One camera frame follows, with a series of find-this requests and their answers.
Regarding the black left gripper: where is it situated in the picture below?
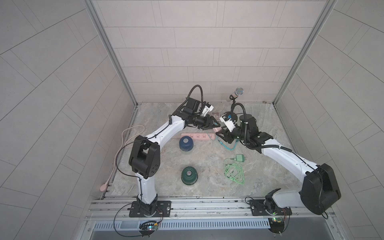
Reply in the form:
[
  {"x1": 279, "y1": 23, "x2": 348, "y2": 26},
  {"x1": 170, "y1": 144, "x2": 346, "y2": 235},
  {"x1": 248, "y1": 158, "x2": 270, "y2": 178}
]
[{"x1": 189, "y1": 114, "x2": 220, "y2": 130}]

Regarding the teal charging cable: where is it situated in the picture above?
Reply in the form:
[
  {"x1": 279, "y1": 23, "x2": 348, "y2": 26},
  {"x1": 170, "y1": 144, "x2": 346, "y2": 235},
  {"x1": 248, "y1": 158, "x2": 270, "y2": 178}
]
[{"x1": 216, "y1": 136, "x2": 241, "y2": 152}]

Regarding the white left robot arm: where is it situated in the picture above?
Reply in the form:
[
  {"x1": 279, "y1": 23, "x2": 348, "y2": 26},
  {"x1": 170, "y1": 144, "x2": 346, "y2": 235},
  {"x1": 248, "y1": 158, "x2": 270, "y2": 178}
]
[{"x1": 129, "y1": 98, "x2": 220, "y2": 208}]

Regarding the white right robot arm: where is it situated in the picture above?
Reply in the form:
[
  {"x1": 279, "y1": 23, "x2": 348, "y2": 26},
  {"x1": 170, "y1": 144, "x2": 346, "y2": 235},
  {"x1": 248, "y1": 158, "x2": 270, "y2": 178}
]
[{"x1": 216, "y1": 112, "x2": 341, "y2": 215}]

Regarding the purple playing card box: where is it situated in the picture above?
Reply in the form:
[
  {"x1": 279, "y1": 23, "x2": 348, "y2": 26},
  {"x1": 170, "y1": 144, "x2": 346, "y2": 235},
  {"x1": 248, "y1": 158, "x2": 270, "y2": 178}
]
[{"x1": 212, "y1": 112, "x2": 220, "y2": 118}]

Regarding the pink power strip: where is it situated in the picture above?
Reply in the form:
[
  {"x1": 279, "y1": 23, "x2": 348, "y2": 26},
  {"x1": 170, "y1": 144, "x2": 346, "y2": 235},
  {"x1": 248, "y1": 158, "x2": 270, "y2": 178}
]
[{"x1": 181, "y1": 133, "x2": 216, "y2": 141}]

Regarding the green power adapter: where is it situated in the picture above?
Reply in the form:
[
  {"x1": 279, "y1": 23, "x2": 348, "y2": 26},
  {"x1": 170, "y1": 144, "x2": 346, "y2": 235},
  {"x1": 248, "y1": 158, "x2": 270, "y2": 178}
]
[{"x1": 232, "y1": 154, "x2": 246, "y2": 163}]

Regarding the black microphone stand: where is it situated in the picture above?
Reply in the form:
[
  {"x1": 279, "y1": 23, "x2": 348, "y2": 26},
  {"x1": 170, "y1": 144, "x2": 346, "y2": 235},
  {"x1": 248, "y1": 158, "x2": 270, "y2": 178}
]
[{"x1": 223, "y1": 94, "x2": 238, "y2": 119}]

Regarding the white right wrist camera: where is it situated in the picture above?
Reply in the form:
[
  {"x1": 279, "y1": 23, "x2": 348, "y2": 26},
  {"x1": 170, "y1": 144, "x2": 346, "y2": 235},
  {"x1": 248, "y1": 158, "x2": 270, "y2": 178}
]
[{"x1": 220, "y1": 112, "x2": 238, "y2": 132}]

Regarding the blue cordless meat grinder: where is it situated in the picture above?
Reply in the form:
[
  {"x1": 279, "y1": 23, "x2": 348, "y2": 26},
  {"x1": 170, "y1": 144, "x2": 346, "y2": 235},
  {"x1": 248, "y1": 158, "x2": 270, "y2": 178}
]
[{"x1": 179, "y1": 136, "x2": 194, "y2": 152}]

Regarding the green charging cable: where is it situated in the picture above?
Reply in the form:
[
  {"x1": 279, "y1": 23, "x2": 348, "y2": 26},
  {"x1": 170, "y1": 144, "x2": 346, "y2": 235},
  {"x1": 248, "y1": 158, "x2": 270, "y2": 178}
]
[{"x1": 223, "y1": 158, "x2": 246, "y2": 185}]

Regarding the green cordless meat grinder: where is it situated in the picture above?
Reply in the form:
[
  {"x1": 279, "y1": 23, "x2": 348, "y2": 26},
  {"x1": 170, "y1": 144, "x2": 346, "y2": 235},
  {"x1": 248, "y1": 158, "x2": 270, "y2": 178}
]
[{"x1": 181, "y1": 167, "x2": 198, "y2": 186}]

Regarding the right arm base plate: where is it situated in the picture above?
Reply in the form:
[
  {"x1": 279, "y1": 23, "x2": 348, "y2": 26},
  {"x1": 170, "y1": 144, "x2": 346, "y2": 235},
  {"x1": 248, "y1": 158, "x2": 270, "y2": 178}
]
[{"x1": 247, "y1": 199, "x2": 292, "y2": 217}]

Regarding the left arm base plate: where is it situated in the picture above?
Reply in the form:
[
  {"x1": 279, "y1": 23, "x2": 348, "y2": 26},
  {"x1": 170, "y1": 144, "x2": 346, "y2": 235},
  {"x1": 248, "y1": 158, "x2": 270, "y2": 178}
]
[{"x1": 129, "y1": 200, "x2": 172, "y2": 218}]

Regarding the aluminium front rail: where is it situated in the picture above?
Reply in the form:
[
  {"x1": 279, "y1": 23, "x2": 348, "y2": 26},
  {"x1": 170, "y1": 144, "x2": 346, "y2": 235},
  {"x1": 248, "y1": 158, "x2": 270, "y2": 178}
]
[{"x1": 85, "y1": 197, "x2": 316, "y2": 220}]

